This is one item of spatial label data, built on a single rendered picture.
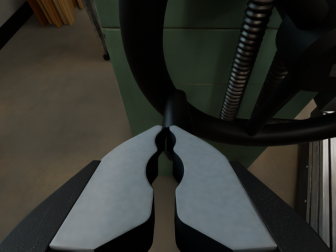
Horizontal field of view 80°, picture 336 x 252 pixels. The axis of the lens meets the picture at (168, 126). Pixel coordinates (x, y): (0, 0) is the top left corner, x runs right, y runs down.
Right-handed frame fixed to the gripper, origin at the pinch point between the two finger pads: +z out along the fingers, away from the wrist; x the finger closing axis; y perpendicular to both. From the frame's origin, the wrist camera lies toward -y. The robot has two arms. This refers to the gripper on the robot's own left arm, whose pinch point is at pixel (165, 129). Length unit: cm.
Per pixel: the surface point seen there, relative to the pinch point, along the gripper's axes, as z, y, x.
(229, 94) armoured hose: 14.8, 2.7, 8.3
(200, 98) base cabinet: 32.4, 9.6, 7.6
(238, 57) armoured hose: 12.3, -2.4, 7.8
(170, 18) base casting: 23.6, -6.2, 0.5
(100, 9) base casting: 23.0, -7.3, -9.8
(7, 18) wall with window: 151, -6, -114
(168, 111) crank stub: 3.2, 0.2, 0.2
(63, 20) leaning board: 162, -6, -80
